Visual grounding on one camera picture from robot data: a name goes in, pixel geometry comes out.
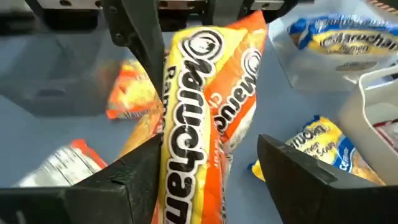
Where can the orange chicken ramen pack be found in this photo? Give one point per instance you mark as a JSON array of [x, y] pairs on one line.
[[133, 90], [186, 124]]

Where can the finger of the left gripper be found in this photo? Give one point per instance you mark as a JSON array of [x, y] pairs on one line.
[[224, 11], [136, 28]]

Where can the clear plastic bin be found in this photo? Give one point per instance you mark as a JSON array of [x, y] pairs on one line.
[[311, 74]]

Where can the white plastic bin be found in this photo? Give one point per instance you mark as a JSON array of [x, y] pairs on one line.
[[357, 124]]

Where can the dark grey plastic bin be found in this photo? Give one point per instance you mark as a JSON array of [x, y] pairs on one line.
[[46, 77]]

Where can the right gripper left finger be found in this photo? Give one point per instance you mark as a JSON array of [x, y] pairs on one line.
[[93, 202]]

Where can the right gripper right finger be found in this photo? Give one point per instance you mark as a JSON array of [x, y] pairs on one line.
[[326, 202]]

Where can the red beef ramen pack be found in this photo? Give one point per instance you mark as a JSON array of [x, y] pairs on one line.
[[388, 133], [62, 165]]

